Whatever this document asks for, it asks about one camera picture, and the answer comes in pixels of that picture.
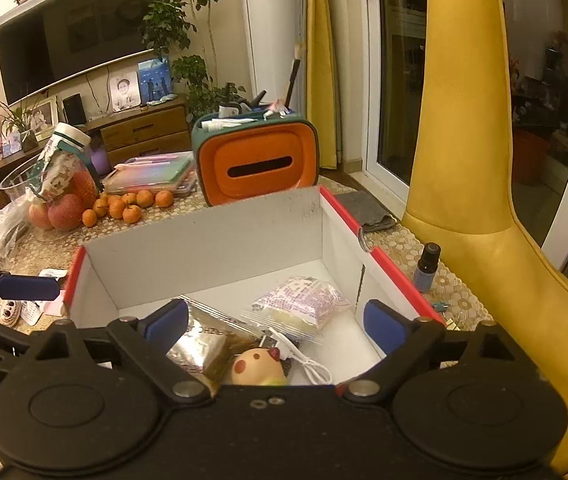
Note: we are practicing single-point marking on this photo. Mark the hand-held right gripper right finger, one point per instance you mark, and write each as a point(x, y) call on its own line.
point(383, 325)

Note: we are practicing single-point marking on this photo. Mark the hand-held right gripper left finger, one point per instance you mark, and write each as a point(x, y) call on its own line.
point(169, 325)

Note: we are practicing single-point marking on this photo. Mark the silver snack packet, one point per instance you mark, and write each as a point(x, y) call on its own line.
point(199, 345)

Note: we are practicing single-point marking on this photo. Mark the pink white snack packet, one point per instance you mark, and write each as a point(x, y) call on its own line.
point(299, 305)

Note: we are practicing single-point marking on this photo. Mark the red cardboard box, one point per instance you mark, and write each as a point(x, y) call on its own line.
point(204, 245)

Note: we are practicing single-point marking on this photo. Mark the yellow pig toy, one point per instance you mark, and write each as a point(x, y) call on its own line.
point(254, 367)

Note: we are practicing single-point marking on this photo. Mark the small bear ornament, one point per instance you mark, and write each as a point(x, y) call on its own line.
point(6, 311)

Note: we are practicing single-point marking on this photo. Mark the white black sachet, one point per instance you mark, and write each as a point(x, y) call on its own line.
point(30, 312)

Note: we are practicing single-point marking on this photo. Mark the small white wrapper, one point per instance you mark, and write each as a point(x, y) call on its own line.
point(51, 273)

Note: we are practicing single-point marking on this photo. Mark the pink sticky notes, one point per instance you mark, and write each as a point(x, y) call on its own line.
point(54, 302)

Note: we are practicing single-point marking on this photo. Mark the small metal trinket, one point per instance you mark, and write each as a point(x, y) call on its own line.
point(444, 317)

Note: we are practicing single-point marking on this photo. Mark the small blue bottle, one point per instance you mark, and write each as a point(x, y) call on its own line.
point(426, 267)

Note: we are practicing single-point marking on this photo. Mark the red apple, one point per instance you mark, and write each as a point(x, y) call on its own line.
point(39, 216)
point(66, 212)

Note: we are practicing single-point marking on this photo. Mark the glass fruit bowl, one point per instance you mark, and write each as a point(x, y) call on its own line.
point(14, 180)

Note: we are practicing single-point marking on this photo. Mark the grey cloth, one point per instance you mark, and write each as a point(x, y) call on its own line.
point(368, 212)

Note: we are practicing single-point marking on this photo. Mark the orange fruit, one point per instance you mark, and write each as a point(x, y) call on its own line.
point(82, 185)

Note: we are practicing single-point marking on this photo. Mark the pile of tangerines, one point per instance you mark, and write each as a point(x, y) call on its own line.
point(131, 207)

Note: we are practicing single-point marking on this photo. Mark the clear jar with white lid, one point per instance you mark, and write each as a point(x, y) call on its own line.
point(64, 160)

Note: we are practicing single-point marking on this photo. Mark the small photo card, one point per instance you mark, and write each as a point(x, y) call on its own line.
point(12, 144)

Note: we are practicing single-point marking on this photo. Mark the purple kettlebell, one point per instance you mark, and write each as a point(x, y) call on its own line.
point(100, 158)

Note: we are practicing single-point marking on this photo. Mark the potted grass plant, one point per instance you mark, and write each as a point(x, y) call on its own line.
point(26, 137)

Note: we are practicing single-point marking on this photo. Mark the pastel book stack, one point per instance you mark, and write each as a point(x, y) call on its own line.
point(154, 172)

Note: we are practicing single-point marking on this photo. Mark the black speaker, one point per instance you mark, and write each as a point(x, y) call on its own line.
point(74, 109)

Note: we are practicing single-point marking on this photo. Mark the green orange tissue box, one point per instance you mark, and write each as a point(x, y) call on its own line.
point(259, 160)

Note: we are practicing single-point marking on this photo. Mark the wooden television cabinet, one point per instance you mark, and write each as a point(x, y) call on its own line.
point(144, 132)

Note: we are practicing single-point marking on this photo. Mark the white tube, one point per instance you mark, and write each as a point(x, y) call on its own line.
point(226, 123)

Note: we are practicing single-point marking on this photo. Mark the portrait photo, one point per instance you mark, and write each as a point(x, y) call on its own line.
point(125, 91)

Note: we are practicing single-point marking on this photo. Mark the yellow giraffe toy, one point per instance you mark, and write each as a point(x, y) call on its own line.
point(463, 110)

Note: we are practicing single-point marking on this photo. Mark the blue picture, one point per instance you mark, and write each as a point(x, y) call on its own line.
point(155, 80)

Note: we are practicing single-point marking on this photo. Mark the yellow curtain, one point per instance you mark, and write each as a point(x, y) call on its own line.
point(321, 85)

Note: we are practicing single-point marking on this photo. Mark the black television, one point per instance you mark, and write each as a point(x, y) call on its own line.
point(64, 40)

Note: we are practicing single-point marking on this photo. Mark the glass balcony door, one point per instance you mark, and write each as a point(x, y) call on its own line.
point(398, 60)

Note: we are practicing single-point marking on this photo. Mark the tall green houseplant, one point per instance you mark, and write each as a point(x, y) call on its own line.
point(174, 25)

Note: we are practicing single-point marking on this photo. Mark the white standing air conditioner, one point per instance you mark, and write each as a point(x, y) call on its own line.
point(274, 35)

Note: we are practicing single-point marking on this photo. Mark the white photo frame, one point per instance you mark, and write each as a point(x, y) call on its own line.
point(46, 117)

